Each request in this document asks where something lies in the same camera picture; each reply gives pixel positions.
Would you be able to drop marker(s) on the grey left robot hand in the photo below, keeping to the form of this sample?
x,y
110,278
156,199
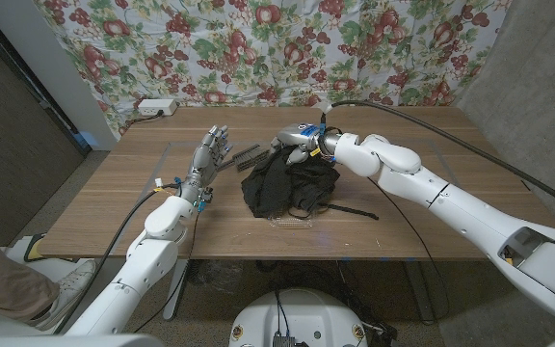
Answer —
x,y
205,161

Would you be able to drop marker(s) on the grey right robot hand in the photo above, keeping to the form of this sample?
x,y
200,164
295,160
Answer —
x,y
299,137

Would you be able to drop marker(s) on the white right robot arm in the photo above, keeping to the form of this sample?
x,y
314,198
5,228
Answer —
x,y
451,202

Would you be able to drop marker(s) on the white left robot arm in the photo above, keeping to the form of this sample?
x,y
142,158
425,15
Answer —
x,y
150,250

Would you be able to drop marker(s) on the grey brush with pale bristles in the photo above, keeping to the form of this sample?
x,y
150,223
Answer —
x,y
253,156

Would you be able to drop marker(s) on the clear plastic clamshell container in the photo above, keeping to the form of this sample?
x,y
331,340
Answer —
x,y
292,222

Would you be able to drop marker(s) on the white power strip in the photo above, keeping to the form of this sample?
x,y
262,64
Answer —
x,y
154,107

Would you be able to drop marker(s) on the floral fruit print backdrop cloth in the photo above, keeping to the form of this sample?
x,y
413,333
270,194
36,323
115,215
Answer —
x,y
258,48

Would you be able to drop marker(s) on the blue tape piece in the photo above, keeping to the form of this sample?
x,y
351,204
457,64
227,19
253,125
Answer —
x,y
87,140

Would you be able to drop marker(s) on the light grey table leg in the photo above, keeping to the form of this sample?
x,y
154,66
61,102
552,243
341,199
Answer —
x,y
175,289

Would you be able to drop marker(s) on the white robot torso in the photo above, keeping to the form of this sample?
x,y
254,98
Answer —
x,y
301,313

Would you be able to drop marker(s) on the white sneaker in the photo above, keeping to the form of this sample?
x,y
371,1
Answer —
x,y
72,286

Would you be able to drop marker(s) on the dark brown door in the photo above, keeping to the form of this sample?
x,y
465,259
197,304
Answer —
x,y
12,159

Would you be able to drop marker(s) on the dark table leg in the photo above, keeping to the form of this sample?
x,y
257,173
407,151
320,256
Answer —
x,y
419,289

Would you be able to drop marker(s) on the person's leg in khaki trousers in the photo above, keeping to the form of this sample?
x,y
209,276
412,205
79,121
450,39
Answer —
x,y
3,284

